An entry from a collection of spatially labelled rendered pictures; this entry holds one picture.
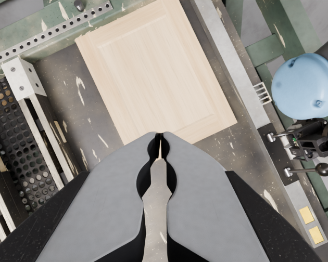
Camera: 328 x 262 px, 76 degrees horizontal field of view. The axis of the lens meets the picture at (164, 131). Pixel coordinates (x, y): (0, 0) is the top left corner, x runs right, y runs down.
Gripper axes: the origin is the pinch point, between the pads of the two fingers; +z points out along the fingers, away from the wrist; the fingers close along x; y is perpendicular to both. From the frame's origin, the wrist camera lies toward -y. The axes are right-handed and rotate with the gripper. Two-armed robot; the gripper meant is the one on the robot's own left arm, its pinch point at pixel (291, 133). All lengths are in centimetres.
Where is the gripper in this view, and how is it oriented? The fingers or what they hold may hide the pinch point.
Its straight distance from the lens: 69.6
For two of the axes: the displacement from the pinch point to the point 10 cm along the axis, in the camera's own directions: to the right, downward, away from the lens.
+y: -9.0, 4.3, 0.0
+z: 0.1, 0.2, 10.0
